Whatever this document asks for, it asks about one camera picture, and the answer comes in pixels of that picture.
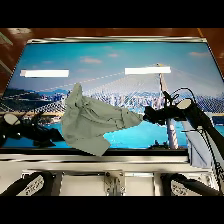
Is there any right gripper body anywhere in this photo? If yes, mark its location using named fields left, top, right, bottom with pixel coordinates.
left=142, top=105, right=169, bottom=127

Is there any grey-green shirt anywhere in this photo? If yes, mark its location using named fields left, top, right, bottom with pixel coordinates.
left=60, top=82, right=145, bottom=157

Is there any light blue garment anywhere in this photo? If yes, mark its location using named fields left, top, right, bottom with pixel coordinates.
left=181, top=119, right=224, bottom=170

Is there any black cable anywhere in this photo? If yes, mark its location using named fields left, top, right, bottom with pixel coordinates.
left=169, top=86, right=200, bottom=104

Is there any silver frame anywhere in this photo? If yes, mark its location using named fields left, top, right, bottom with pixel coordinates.
left=0, top=147, right=224, bottom=196

